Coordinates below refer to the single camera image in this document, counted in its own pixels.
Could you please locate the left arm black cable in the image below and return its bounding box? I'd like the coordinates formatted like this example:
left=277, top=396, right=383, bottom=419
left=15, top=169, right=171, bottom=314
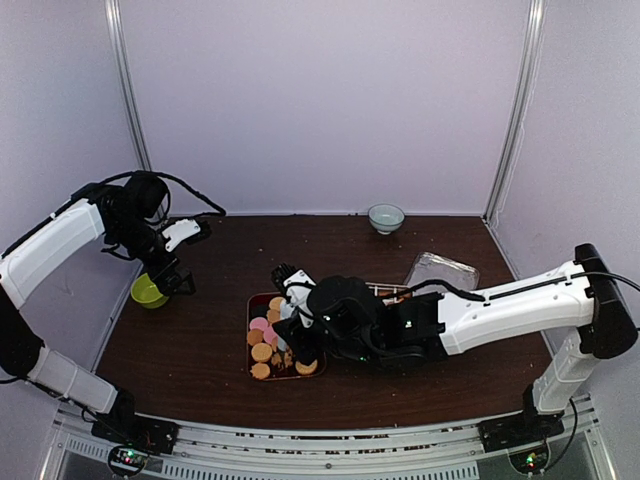
left=99, top=169, right=227, bottom=217

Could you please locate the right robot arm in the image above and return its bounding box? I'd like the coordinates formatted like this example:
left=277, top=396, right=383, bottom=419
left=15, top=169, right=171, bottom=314
left=271, top=244, right=639, bottom=451

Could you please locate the right aluminium frame post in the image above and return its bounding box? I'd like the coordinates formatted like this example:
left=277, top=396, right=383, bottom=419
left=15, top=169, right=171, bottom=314
left=484, top=0, right=547, bottom=227

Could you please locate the right pink round cookie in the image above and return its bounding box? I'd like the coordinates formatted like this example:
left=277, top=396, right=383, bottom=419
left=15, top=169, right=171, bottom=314
left=263, top=327, right=278, bottom=344

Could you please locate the green plastic bowl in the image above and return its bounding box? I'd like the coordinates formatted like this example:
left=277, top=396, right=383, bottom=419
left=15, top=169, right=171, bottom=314
left=130, top=273, right=169, bottom=309

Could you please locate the bottom left round cookie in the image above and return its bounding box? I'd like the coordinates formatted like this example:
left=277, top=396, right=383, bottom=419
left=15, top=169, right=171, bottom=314
left=250, top=362, right=271, bottom=381

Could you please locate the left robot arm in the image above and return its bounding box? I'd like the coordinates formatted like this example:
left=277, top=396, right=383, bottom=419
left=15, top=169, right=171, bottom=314
left=1, top=170, right=208, bottom=454

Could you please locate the pale blue ceramic bowl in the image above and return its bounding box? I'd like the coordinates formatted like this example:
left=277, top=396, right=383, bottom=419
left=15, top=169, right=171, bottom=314
left=367, top=204, right=405, bottom=235

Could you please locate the pink round cookie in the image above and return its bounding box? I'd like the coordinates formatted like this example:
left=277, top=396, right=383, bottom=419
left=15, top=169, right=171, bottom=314
left=263, top=327, right=278, bottom=344
left=249, top=317, right=269, bottom=331

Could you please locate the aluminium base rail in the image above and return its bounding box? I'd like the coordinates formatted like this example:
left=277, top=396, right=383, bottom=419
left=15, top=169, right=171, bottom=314
left=42, top=392, right=619, bottom=480

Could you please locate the white divided cookie tin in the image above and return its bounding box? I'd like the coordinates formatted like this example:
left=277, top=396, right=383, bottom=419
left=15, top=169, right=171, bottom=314
left=366, top=282, right=413, bottom=305

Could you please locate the dark red cookie tray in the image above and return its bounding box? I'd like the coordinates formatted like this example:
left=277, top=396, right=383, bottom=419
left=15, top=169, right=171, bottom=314
left=246, top=293, right=327, bottom=382

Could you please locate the left pink round cookie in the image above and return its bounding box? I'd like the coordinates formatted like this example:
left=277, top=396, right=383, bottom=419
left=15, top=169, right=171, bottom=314
left=249, top=317, right=269, bottom=331

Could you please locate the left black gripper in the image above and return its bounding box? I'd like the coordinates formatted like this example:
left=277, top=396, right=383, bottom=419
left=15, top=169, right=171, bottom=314
left=109, top=214, right=195, bottom=295

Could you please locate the large round tan cookie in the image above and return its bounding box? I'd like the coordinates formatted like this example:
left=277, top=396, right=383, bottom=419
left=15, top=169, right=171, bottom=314
left=294, top=360, right=318, bottom=376

